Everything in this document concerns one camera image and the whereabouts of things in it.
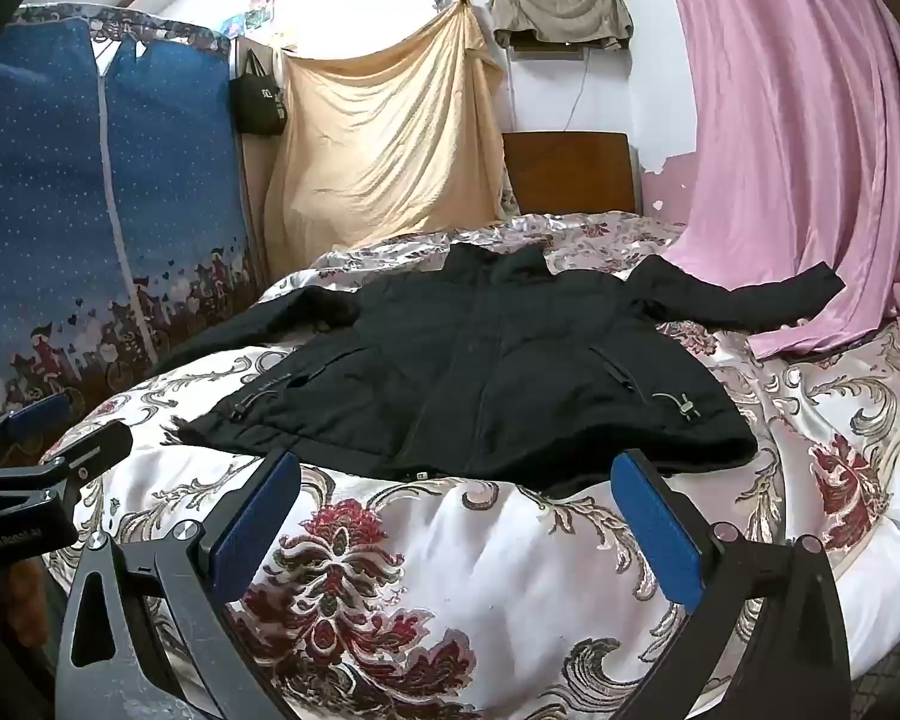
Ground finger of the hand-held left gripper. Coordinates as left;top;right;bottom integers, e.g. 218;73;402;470
0;420;134;500
0;390;73;460

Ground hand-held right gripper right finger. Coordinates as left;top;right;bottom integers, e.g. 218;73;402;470
610;448;852;720

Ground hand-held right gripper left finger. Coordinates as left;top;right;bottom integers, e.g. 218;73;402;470
54;448;303;720

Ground black jacket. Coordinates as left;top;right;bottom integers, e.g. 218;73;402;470
154;242;847;500

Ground floral satin bedspread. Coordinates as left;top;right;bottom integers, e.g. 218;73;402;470
37;210;900;720

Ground blue printed fabric wardrobe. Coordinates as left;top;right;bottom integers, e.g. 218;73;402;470
0;4;271;466

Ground wooden headboard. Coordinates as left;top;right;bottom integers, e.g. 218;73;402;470
501;131;641;215

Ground black tote bag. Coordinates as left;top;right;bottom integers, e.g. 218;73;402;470
229;49;290;137

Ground beige hanging sheet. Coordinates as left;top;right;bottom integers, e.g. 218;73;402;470
262;0;507;286

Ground pink curtain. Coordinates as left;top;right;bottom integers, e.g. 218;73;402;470
641;0;900;361

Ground olive cloth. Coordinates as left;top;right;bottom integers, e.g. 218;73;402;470
490;0;636;53

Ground thin wall cable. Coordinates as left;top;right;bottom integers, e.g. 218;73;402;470
561;51;592;134

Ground colourful wall posters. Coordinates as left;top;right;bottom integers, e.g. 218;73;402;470
221;0;278;38

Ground wooden wall shelf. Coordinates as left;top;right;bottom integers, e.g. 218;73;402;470
511;43;587;62

